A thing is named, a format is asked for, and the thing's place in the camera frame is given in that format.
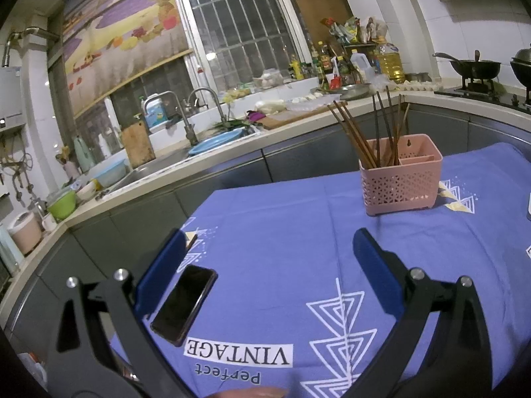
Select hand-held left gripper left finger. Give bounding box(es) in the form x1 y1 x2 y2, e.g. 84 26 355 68
45 228 196 398

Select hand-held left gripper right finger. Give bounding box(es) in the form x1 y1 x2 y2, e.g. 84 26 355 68
343 228 493 398

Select pink plastic utensil basket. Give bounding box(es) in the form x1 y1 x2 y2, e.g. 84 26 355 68
359 133 444 217

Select bundle of brown chopsticks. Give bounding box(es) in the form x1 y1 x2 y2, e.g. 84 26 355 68
327 86 411 168

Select person's left hand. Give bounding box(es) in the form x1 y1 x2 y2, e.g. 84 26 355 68
216 387 291 398

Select black smartphone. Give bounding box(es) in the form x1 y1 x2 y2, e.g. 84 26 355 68
150 264 218 347

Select blue printed tablecloth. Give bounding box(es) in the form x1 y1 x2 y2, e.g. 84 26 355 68
110 142 531 398

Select kitchen counter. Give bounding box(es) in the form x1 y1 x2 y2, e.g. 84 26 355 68
0 87 531 311

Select steel kitchen sink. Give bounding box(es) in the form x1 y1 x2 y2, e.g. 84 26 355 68
116 149 195 187

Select grey kitchen cabinets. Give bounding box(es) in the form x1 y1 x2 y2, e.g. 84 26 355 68
0 103 531 341

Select green plastic bowl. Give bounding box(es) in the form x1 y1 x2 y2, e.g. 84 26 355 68
46 191 79 221

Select small wooden cutting board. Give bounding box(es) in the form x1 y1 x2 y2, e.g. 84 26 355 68
120 122 156 168

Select chrome kitchen faucet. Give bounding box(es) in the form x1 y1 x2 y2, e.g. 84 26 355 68
143 90 197 146
187 87 229 127

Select pink rice cooker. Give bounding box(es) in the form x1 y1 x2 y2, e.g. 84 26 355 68
8 211 44 255

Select white detergent jug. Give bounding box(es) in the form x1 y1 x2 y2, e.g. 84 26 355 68
143 95 171 129

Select green vegetables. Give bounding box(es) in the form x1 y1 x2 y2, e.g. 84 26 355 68
211 119 254 131

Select flat wooden cutting board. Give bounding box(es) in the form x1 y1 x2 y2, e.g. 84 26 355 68
259 100 348 130

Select round metal plate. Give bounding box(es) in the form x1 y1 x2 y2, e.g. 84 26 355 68
319 83 372 101

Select tray of white dumplings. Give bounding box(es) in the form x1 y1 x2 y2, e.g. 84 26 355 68
286 93 341 110

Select white egg tray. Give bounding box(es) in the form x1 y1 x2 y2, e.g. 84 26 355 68
396 80 444 92

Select white plastic jug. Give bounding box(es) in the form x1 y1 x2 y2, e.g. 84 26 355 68
348 49 372 84

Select large cooking oil bottle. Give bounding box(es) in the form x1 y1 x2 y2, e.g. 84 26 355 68
373 37 406 84

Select black gas stove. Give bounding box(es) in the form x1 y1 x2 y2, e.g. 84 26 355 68
433 79 531 112

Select cluster of condiment bottles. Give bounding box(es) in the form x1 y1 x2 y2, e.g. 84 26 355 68
288 41 353 88

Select black wok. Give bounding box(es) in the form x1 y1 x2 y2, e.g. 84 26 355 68
433 50 502 80

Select white water heater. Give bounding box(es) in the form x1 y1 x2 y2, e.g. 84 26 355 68
0 66 26 131

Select assorted food packets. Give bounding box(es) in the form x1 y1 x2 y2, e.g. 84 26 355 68
321 16 388 44

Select fruit print window blind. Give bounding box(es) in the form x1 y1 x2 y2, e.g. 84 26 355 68
62 0 195 119

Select barred window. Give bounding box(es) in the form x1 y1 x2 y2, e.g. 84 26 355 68
172 0 310 92

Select dark cooking pot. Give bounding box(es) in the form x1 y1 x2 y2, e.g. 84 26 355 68
510 43 531 106

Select large wooden board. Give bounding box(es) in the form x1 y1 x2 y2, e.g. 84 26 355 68
289 0 353 44

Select metal exhaust pipe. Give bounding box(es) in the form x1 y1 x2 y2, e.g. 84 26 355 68
2 27 61 69

